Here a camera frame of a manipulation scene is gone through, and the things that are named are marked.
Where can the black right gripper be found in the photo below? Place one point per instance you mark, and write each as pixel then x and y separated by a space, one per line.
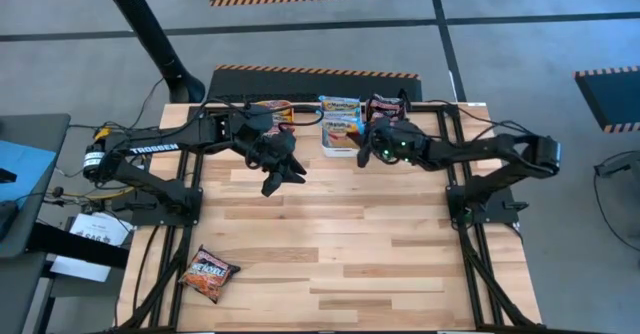
pixel 387 141

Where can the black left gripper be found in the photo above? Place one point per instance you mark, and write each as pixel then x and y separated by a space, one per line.
pixel 272 149

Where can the blue Maruchan beef ramen packet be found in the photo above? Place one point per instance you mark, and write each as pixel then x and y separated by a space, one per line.
pixel 342 131
pixel 340 105

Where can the black Maruchan fire noodle packet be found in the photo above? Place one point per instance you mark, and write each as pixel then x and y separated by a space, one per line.
pixel 387 103
pixel 385 115

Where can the Maruchan ramen noodle packets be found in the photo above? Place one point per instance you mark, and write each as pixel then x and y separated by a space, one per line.
pixel 282 119

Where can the orange snack packet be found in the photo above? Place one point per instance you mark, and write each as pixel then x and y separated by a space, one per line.
pixel 210 274

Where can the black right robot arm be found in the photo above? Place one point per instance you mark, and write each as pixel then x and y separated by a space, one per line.
pixel 475 149

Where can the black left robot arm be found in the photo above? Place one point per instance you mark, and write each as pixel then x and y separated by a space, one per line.
pixel 150 149

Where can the white plastic bin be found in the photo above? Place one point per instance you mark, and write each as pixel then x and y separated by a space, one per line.
pixel 340 153

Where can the yellow plastic bin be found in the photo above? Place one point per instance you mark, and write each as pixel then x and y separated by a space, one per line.
pixel 293 124

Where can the black floor tape line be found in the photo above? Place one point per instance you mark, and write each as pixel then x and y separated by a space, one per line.
pixel 300 27

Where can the black rig diagonal brace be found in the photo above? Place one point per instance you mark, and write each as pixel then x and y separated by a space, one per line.
pixel 510 306
pixel 150 294

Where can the white paper sheet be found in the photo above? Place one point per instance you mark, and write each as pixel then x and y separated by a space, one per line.
pixel 100 229

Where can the black padded pole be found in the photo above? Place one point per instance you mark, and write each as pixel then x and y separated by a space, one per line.
pixel 145 24

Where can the black desk bar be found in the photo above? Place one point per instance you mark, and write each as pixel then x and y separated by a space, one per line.
pixel 80 246

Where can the grey desk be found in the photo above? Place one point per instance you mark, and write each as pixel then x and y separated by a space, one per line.
pixel 40 129

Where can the grey floor device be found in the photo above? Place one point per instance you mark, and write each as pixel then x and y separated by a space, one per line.
pixel 620 164

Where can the blue desk pad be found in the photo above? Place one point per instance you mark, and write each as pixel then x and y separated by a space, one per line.
pixel 25 169

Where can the small black desk device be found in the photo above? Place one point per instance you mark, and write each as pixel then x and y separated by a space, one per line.
pixel 7 175

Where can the black rig cross rail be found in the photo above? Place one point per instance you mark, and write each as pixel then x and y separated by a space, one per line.
pixel 430 108

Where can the black rig base rail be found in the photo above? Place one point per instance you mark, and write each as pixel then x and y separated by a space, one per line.
pixel 442 124
pixel 181 174

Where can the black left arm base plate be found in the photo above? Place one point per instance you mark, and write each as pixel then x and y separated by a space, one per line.
pixel 150 214

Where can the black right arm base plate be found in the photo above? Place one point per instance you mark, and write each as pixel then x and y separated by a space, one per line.
pixel 500 209

